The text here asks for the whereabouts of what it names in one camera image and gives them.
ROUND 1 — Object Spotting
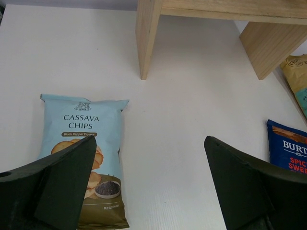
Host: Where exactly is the light blue cassava chips bag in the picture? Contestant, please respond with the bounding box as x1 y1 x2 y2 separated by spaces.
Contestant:
39 94 129 230

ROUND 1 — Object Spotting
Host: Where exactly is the blue Burts chilli bag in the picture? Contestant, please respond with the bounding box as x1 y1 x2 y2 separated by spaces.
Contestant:
267 120 307 174

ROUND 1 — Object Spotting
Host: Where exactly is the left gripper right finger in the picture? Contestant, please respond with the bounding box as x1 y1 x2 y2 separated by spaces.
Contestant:
204 136 307 230

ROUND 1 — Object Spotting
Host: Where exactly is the yellow kettle chips bag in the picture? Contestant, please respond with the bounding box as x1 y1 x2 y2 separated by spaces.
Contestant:
280 54 307 118

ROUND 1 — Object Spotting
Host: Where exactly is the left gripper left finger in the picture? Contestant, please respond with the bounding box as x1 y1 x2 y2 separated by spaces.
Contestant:
0 136 96 230

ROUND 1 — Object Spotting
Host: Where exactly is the wooden two-tier shelf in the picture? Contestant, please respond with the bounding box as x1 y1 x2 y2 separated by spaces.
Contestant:
135 0 307 80

